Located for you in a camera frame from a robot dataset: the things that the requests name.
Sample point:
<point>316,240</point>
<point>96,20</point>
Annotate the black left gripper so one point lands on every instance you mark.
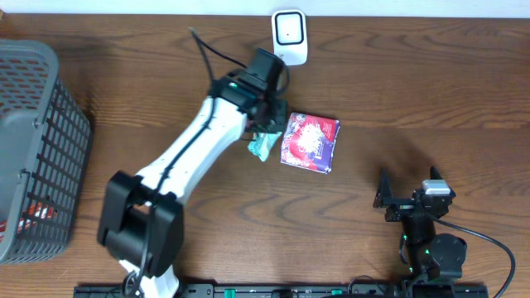
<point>272,117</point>

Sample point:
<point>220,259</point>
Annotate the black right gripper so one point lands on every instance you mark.
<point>405,203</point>

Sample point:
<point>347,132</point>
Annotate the teal snack packet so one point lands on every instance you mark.
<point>262,144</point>

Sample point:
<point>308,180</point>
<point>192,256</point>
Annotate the purple red snack pack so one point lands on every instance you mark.
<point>309,142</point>

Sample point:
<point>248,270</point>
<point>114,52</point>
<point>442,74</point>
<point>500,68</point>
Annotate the orange brown snack bar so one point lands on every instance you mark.
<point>40,210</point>

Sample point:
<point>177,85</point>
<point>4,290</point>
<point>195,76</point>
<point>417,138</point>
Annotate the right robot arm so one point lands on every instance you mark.
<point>435,260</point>

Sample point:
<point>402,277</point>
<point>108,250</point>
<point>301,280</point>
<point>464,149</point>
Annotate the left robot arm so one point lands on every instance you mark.
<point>142,221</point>

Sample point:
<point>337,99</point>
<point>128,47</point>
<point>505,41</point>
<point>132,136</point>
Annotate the white barcode scanner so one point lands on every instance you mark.
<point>289,35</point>

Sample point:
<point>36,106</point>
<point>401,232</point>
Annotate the grey plastic mesh basket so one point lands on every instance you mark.
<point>46,140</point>

